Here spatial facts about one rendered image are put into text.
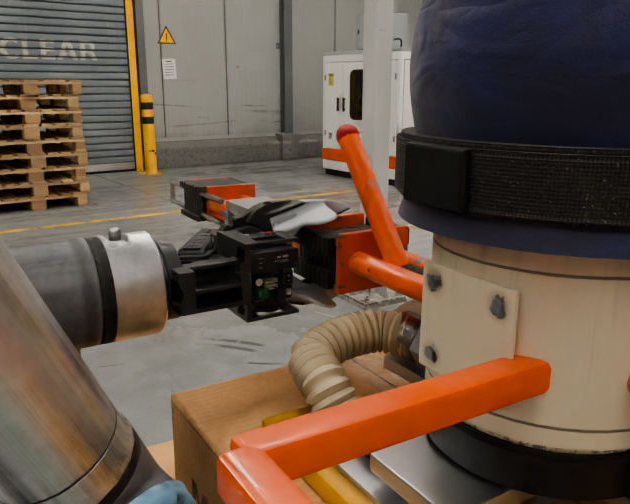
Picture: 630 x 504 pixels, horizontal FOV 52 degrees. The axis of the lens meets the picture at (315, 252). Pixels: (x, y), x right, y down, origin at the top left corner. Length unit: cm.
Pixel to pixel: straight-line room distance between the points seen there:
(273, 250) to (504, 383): 26
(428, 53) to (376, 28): 328
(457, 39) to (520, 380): 19
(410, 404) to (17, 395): 20
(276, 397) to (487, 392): 31
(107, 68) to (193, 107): 147
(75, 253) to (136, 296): 6
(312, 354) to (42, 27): 936
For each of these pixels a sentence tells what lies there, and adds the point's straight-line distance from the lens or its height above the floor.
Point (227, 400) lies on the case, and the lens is 64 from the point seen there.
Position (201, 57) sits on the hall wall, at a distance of 1068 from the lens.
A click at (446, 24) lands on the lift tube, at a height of 127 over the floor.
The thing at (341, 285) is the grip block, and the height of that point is 106.
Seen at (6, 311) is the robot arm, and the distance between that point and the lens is 36.
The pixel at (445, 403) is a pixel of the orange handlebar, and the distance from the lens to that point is 35.
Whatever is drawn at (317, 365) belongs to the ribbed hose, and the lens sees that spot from 54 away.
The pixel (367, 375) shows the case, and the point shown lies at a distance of 68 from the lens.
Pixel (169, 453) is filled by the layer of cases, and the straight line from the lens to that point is 135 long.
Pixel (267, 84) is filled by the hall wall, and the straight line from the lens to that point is 1125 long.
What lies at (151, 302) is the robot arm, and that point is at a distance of 53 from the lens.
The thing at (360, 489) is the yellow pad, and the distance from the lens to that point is 48.
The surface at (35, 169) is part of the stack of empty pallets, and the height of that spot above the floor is 42.
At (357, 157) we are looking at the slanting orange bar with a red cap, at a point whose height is 117.
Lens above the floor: 124
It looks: 14 degrees down
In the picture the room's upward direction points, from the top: straight up
